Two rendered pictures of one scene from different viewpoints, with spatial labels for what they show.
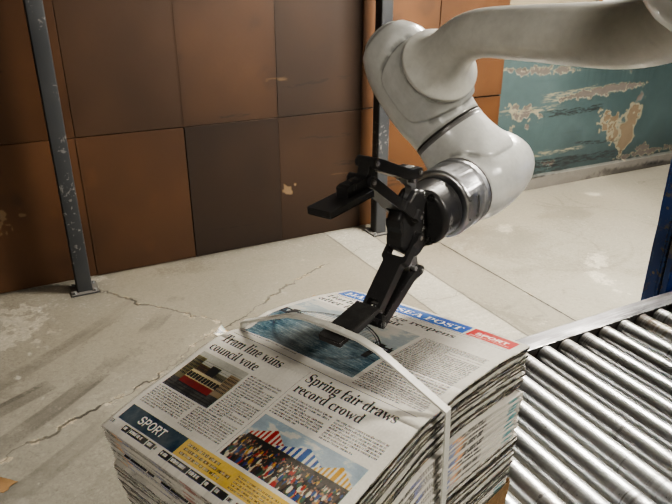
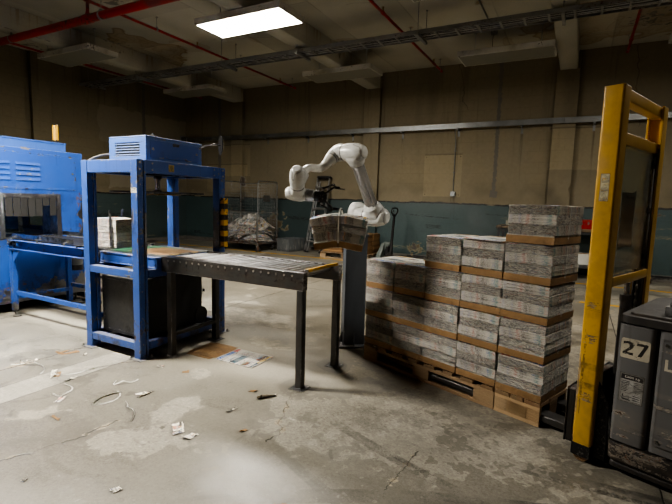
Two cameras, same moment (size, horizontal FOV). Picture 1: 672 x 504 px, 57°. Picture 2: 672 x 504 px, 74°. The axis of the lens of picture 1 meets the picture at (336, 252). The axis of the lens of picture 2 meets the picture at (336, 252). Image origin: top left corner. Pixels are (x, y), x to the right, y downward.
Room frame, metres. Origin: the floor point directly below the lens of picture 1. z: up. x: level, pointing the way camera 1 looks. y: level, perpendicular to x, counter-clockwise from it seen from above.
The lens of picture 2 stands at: (2.45, 2.67, 1.28)
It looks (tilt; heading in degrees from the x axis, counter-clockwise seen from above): 6 degrees down; 235
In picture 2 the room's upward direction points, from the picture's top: 2 degrees clockwise
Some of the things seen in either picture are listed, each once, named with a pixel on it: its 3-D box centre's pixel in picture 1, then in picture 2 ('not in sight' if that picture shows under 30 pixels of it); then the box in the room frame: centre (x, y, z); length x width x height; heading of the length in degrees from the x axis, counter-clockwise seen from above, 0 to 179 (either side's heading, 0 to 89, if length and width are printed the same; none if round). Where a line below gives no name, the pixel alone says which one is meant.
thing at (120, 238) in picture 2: not in sight; (116, 231); (1.75, -1.99, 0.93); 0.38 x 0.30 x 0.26; 117
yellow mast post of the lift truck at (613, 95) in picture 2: not in sight; (600, 271); (0.14, 1.61, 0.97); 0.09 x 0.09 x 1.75; 7
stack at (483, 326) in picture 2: not in sight; (438, 320); (-0.05, 0.42, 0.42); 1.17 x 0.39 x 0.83; 97
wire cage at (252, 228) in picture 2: not in sight; (248, 215); (-2.14, -7.88, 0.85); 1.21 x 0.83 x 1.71; 117
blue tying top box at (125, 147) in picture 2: not in sight; (157, 152); (1.49, -1.48, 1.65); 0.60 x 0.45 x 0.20; 27
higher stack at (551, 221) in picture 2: not in sight; (537, 310); (-0.13, 1.14, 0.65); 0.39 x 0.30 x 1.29; 7
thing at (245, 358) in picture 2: not in sight; (244, 358); (1.05, -0.61, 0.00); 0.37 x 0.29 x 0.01; 117
